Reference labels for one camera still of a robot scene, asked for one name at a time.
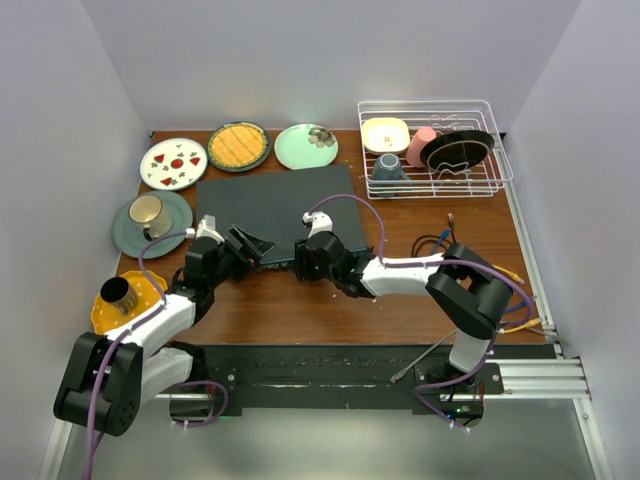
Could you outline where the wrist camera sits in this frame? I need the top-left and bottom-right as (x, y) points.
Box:
(195, 215), (224, 244)
(302, 211), (333, 239)

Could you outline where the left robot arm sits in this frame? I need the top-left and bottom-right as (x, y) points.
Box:
(53, 225), (274, 437)

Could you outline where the yellow ethernet cable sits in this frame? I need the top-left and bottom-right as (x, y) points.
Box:
(492, 262), (544, 335)

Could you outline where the cream ceramic mug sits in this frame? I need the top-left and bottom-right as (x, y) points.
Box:
(128, 195), (172, 241)

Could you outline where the white wire dish rack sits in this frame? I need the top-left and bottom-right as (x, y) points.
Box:
(357, 100), (513, 199)

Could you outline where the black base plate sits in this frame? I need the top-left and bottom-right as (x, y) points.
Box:
(148, 344), (504, 419)

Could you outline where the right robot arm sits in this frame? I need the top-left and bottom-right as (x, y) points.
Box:
(294, 231), (515, 393)

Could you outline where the yellow scalloped plate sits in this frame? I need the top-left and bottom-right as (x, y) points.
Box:
(90, 270), (161, 334)

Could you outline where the pink cup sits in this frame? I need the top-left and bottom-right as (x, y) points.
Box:
(405, 127), (437, 168)

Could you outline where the grey ethernet cable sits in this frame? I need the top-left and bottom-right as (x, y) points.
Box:
(389, 327), (459, 385)

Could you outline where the white strawberry pattern plate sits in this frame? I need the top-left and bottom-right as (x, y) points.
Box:
(139, 138), (208, 191)

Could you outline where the cream square bowl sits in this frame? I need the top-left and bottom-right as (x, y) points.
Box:
(361, 117), (411, 154)

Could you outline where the black cable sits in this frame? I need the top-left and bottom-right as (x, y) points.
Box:
(410, 212), (459, 259)

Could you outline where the blue ethernet cable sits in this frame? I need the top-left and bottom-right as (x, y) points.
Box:
(429, 227), (534, 321)

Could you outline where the yellow woven pattern plate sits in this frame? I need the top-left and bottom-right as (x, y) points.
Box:
(206, 122), (272, 173)

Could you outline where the mint green flower plate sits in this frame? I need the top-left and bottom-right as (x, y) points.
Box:
(274, 124), (339, 170)

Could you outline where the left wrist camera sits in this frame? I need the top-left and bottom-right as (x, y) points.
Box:
(195, 215), (224, 244)

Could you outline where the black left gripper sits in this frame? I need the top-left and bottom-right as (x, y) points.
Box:
(207, 227), (273, 290)

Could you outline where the grey green saucer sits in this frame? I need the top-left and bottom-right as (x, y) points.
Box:
(112, 191), (193, 259)

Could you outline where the grey blue mug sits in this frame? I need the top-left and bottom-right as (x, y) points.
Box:
(372, 153), (410, 186)

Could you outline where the black network switch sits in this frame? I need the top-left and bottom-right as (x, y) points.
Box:
(196, 164), (354, 271)

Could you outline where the dark bronze mug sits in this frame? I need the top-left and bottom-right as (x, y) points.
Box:
(99, 276), (138, 315)

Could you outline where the black round plate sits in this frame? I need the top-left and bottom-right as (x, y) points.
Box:
(421, 130), (495, 174)

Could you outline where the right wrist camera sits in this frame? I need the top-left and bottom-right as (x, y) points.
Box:
(302, 211), (333, 239)

